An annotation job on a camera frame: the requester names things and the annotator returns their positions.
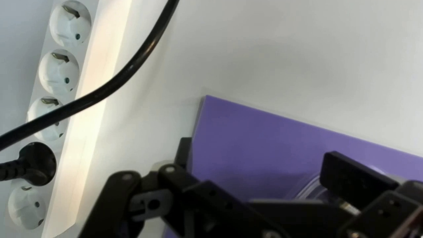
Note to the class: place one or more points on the purple mat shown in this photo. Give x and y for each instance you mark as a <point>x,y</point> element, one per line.
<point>265,146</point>

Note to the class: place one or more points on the white power strip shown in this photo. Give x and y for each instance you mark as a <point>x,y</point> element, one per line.
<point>61,71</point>

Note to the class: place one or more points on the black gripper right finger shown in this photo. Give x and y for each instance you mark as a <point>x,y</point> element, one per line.
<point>358,177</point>

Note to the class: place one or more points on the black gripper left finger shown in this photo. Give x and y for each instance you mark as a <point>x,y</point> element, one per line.
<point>186,207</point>

